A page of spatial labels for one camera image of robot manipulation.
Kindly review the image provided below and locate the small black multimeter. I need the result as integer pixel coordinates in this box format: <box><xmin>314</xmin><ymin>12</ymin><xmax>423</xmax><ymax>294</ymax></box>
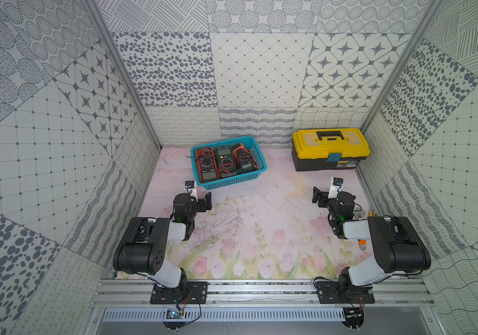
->
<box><xmin>234</xmin><ymin>149</ymin><xmax>258</xmax><ymax>173</ymax></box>

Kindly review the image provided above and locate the dark green multimeter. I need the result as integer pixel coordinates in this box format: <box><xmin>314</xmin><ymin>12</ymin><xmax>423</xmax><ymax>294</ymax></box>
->
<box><xmin>215</xmin><ymin>146</ymin><xmax>235</xmax><ymax>166</ymax></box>

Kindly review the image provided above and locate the teal plastic basket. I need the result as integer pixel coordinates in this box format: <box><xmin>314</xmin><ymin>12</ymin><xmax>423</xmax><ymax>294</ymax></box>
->
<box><xmin>190</xmin><ymin>136</ymin><xmax>266</xmax><ymax>190</ymax></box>

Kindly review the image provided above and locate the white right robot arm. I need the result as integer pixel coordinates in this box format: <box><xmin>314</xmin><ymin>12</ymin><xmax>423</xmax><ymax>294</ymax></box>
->
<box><xmin>312</xmin><ymin>187</ymin><xmax>432</xmax><ymax>288</ymax></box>

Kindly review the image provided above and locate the aluminium mounting rail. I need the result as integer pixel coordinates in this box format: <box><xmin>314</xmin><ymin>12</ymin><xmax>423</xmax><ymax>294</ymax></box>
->
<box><xmin>90</xmin><ymin>278</ymin><xmax>434</xmax><ymax>332</ymax></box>

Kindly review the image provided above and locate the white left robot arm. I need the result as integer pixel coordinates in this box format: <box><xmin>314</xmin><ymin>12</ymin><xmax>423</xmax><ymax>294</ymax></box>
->
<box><xmin>113</xmin><ymin>192</ymin><xmax>212</xmax><ymax>293</ymax></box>

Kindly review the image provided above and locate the yellow black toolbox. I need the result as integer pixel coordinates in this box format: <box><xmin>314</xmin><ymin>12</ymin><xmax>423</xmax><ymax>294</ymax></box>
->
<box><xmin>291</xmin><ymin>128</ymin><xmax>370</xmax><ymax>172</ymax></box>

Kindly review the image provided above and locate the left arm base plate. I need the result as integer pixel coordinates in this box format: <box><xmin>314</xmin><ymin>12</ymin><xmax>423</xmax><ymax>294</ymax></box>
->
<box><xmin>150</xmin><ymin>281</ymin><xmax>209</xmax><ymax>305</ymax></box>

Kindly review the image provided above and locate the adjustable wrench orange handle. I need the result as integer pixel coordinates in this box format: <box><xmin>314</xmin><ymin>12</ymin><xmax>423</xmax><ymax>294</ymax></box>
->
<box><xmin>354</xmin><ymin>211</ymin><xmax>369</xmax><ymax>251</ymax></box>

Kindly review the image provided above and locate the orange multimeter with leads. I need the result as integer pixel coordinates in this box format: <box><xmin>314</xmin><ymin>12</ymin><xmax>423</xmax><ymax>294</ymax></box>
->
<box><xmin>232</xmin><ymin>143</ymin><xmax>248</xmax><ymax>155</ymax></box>

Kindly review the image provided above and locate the red multimeter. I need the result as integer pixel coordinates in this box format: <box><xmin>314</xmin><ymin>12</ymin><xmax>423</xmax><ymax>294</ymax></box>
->
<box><xmin>196</xmin><ymin>147</ymin><xmax>218</xmax><ymax>183</ymax></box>

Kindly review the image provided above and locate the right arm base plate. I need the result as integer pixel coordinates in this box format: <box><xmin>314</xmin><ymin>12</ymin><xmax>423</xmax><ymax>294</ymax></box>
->
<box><xmin>313</xmin><ymin>281</ymin><xmax>375</xmax><ymax>305</ymax></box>

